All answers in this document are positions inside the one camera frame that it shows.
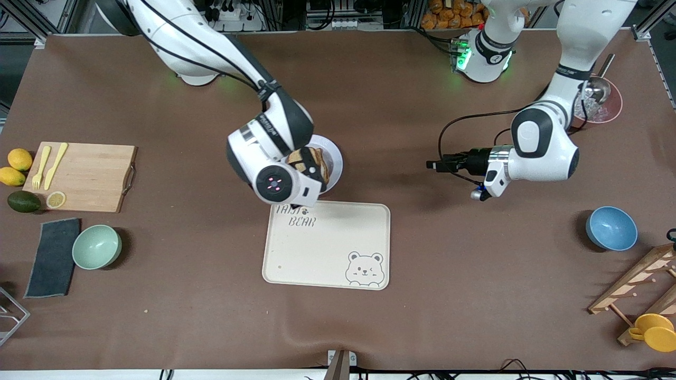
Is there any plain bread slice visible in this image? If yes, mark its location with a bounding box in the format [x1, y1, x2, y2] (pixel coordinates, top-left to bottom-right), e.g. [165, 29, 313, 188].
[287, 147, 332, 181]

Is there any lavender round plate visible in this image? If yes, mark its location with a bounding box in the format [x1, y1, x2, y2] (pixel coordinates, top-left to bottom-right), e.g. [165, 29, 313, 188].
[309, 135, 344, 193]

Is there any cream bear print tray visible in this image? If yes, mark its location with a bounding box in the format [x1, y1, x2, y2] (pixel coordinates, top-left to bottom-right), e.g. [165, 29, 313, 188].
[262, 199, 391, 291]

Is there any orange bread roll pile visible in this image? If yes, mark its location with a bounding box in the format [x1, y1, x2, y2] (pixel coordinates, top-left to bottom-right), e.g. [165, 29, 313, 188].
[421, 0, 529, 30]

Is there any metal scoop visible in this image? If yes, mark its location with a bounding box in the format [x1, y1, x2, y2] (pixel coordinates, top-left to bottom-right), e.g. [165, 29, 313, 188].
[581, 53, 616, 106]

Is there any pink bowl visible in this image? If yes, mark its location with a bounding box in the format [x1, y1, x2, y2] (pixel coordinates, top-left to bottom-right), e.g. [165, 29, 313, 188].
[568, 74, 624, 130]

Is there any blue bowl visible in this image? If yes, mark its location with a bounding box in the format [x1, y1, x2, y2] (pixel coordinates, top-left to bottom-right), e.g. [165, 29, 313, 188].
[585, 206, 639, 252]

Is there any white power strip with plugs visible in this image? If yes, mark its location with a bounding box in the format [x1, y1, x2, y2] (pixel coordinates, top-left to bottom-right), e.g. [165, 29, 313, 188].
[203, 0, 265, 32]

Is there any wooden drying rack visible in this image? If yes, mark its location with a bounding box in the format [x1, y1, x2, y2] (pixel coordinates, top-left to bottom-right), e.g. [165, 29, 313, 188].
[588, 243, 676, 347]

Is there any wooden cutting board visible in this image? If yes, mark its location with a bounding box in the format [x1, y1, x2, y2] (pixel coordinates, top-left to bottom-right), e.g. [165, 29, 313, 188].
[22, 141, 138, 213]

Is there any mint green bowl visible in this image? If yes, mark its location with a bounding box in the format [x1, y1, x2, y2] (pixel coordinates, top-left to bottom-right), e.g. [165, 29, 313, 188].
[72, 225, 123, 271]

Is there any yellow cup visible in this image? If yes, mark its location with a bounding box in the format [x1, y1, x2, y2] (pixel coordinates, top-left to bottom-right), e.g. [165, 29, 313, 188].
[628, 313, 676, 353]

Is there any yellow plastic knife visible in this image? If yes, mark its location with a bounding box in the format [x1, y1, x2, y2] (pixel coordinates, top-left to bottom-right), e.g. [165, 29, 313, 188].
[44, 142, 69, 191]

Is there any yellow plastic fork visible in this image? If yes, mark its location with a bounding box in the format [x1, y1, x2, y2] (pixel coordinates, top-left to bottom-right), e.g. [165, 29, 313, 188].
[32, 146, 52, 191]

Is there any dark grey cloth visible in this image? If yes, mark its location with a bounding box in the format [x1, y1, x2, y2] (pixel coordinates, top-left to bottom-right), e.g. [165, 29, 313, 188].
[24, 218, 81, 299]

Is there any green avocado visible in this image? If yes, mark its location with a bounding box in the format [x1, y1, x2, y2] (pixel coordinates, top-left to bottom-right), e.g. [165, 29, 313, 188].
[7, 191, 42, 214]

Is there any yellow lemon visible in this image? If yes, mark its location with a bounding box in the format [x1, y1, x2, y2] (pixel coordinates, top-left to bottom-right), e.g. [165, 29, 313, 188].
[0, 167, 26, 187]
[7, 148, 33, 172]

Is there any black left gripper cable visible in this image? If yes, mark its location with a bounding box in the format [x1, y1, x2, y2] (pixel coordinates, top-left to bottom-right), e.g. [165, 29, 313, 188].
[437, 108, 529, 185]

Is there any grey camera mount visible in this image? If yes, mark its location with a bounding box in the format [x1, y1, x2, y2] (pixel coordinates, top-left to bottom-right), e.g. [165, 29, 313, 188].
[323, 349, 358, 380]

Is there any aluminium frame post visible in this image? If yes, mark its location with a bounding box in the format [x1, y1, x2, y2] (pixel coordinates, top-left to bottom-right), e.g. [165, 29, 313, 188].
[11, 0, 80, 49]
[631, 0, 676, 42]

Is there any metal wire basket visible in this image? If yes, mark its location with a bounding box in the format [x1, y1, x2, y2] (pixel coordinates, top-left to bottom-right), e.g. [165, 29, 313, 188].
[0, 285, 31, 347]

